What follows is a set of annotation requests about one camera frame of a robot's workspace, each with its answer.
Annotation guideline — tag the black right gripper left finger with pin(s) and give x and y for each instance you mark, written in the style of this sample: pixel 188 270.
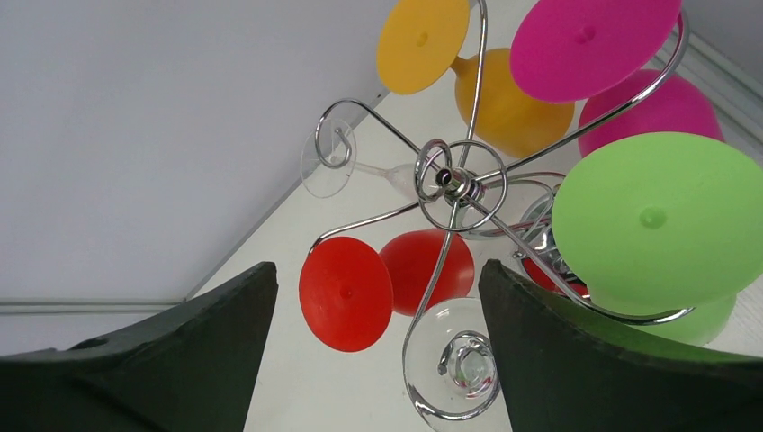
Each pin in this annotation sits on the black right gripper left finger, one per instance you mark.
pixel 189 368

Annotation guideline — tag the red wine glass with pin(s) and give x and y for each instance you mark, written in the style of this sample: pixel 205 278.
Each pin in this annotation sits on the red wine glass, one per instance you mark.
pixel 348 291

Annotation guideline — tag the magenta wine glass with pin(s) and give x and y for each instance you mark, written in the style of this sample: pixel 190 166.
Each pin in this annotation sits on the magenta wine glass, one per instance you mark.
pixel 596 52

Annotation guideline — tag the green wine glass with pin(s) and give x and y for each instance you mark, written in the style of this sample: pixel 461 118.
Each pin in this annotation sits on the green wine glass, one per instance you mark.
pixel 664 221

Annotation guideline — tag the orange wine glass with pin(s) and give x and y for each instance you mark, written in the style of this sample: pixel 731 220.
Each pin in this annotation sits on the orange wine glass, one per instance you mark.
pixel 421 40

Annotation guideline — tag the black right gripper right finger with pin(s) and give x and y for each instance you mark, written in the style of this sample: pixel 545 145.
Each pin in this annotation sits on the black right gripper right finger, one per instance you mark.
pixel 564 368

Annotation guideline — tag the clear wine glass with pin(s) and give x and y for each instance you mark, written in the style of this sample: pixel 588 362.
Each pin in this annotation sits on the clear wine glass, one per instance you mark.
pixel 450 370
pixel 328 160

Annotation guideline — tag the chrome wine glass rack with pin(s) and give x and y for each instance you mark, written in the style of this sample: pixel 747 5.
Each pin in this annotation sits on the chrome wine glass rack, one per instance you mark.
pixel 474 199

